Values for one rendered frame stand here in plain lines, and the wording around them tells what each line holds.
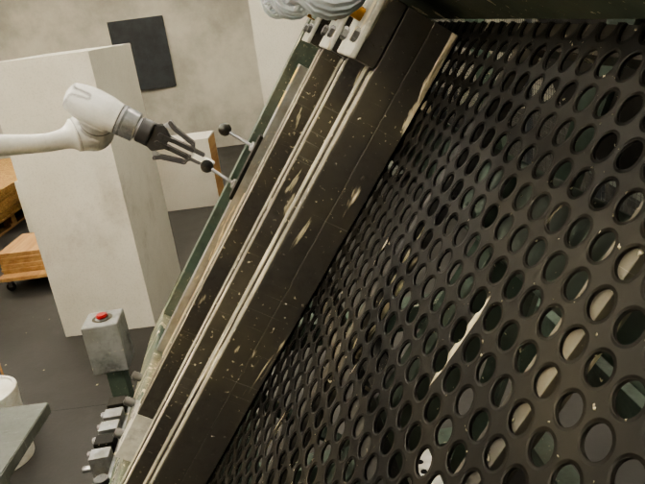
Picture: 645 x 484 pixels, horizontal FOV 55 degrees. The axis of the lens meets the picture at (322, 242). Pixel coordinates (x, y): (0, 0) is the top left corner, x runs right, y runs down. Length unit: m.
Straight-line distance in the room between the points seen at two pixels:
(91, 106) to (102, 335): 0.77
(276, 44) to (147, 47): 4.82
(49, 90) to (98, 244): 0.95
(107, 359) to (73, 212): 1.97
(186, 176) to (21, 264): 2.01
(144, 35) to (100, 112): 7.94
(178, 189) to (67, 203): 2.76
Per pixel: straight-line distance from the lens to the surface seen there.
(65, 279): 4.26
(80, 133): 1.98
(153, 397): 1.45
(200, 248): 2.08
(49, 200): 4.10
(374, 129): 0.75
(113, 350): 2.21
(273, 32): 5.15
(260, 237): 0.97
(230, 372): 0.84
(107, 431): 1.95
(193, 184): 6.65
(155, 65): 9.77
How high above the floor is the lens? 1.81
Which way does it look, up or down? 21 degrees down
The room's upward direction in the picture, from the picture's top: 7 degrees counter-clockwise
